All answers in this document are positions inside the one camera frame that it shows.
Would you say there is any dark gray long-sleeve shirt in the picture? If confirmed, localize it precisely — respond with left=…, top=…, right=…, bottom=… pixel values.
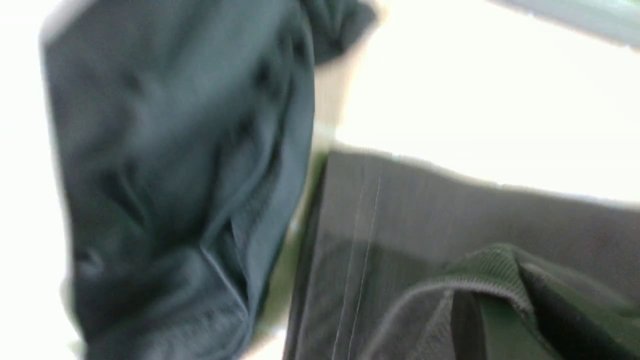
left=283, top=151, right=640, bottom=360

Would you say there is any dark teal crumpled garment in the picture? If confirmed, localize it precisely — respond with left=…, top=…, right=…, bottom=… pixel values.
left=44, top=0, right=377, bottom=360

